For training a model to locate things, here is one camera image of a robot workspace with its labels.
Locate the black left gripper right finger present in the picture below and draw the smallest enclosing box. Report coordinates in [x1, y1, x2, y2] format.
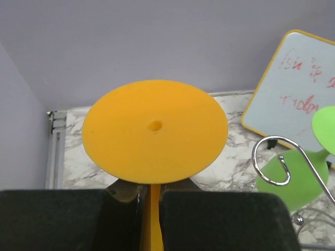
[159, 178, 301, 251]

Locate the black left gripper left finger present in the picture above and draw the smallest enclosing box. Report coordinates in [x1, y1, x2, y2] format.
[1, 180, 142, 250]

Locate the orange wine glass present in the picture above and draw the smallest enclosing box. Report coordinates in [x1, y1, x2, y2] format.
[82, 80, 228, 250]

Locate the green wine glass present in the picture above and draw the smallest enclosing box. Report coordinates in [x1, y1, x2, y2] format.
[252, 106, 334, 211]

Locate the chrome wine glass rack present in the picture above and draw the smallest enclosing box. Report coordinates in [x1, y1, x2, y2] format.
[251, 136, 334, 234]

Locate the yellow framed whiteboard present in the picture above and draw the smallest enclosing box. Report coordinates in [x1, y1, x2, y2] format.
[241, 30, 334, 151]

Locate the aluminium table edge rail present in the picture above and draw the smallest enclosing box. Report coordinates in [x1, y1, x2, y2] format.
[45, 111, 67, 189]

